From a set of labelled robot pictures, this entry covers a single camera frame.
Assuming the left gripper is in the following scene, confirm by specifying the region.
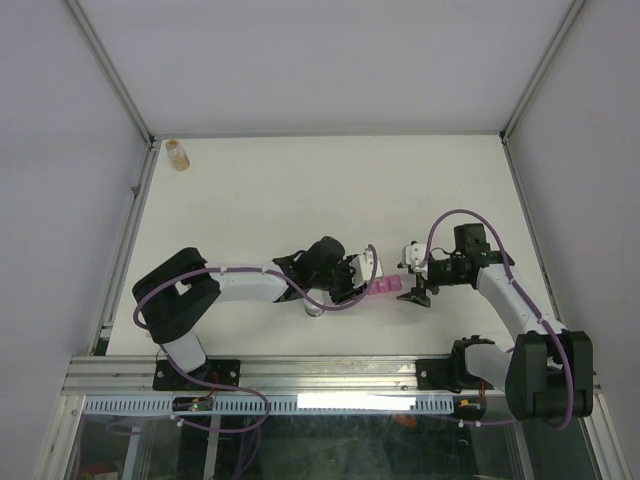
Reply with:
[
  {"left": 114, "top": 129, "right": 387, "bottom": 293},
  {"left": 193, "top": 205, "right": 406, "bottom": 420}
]
[{"left": 311, "top": 256, "right": 368, "bottom": 304}]

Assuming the white pill bottle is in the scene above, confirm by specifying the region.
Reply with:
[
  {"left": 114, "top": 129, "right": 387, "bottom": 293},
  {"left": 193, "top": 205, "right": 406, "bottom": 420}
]
[{"left": 303, "top": 289, "right": 332, "bottom": 318}]

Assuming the pink weekly pill organizer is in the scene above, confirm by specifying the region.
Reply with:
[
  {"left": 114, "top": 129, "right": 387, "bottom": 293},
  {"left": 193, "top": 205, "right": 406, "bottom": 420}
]
[{"left": 368, "top": 274, "right": 402, "bottom": 295}]

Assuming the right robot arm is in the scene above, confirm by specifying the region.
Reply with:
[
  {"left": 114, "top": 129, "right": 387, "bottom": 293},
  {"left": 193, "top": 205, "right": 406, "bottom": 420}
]
[{"left": 399, "top": 223, "right": 594, "bottom": 427}]

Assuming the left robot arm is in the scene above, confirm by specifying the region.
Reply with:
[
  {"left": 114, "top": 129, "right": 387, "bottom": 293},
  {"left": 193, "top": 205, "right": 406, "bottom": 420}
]
[{"left": 132, "top": 236, "right": 380, "bottom": 389}]

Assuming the small amber bottle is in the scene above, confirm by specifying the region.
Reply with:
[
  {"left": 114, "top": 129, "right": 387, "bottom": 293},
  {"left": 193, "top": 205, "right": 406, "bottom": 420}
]
[{"left": 165, "top": 139, "right": 190, "bottom": 171}]

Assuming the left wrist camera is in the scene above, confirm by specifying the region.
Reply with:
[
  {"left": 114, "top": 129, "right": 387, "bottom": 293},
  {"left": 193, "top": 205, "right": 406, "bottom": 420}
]
[{"left": 349, "top": 245, "right": 384, "bottom": 288}]

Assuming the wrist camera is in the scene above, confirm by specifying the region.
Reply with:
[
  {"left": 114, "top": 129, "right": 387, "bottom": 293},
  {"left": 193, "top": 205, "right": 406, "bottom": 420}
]
[
  {"left": 398, "top": 242, "right": 428, "bottom": 274},
  {"left": 349, "top": 245, "right": 384, "bottom": 288}
]

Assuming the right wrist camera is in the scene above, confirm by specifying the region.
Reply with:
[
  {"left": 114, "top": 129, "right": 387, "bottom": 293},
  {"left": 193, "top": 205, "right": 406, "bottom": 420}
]
[{"left": 398, "top": 242, "right": 428, "bottom": 274}]

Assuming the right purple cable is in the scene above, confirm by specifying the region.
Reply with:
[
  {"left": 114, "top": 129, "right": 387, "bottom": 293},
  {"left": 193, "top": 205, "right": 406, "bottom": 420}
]
[{"left": 422, "top": 208, "right": 575, "bottom": 430}]

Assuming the aluminium mounting rail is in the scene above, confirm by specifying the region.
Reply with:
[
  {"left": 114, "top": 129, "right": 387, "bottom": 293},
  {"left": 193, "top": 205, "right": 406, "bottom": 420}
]
[{"left": 62, "top": 355, "right": 447, "bottom": 396}]

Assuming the slotted cable duct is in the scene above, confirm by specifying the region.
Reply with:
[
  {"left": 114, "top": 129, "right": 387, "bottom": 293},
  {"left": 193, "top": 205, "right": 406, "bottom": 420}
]
[{"left": 84, "top": 393, "right": 454, "bottom": 417}]

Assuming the right aluminium frame post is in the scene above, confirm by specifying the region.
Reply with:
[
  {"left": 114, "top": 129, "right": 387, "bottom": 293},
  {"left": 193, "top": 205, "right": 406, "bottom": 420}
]
[{"left": 500, "top": 0, "right": 587, "bottom": 144}]

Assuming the aluminium frame post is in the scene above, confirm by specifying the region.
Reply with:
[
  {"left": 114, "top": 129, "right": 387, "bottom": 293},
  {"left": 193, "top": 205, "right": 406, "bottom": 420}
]
[
  {"left": 62, "top": 0, "right": 155, "bottom": 146},
  {"left": 500, "top": 0, "right": 587, "bottom": 144}
]

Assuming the left aluminium frame post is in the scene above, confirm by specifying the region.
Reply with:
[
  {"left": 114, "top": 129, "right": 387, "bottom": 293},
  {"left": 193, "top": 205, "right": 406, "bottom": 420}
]
[{"left": 62, "top": 0, "right": 155, "bottom": 146}]

